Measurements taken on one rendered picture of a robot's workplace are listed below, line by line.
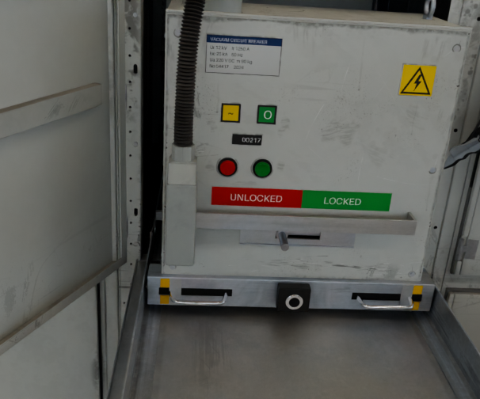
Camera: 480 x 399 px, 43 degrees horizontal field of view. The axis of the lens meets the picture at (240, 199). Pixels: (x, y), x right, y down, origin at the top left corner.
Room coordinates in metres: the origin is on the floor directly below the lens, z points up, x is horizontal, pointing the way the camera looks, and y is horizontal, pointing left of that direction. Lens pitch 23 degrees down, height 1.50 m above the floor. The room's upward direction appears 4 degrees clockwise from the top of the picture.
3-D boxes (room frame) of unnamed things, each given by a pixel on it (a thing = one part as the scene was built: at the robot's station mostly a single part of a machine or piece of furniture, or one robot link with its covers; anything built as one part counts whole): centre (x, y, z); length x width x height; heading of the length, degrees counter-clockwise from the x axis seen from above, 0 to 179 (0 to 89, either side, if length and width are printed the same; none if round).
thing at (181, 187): (0.92, 0.09, 1.09); 0.08 x 0.05 x 0.17; 5
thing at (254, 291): (1.02, -0.11, 0.90); 0.54 x 0.05 x 0.06; 95
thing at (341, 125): (1.00, -0.11, 1.15); 0.48 x 0.01 x 0.48; 95
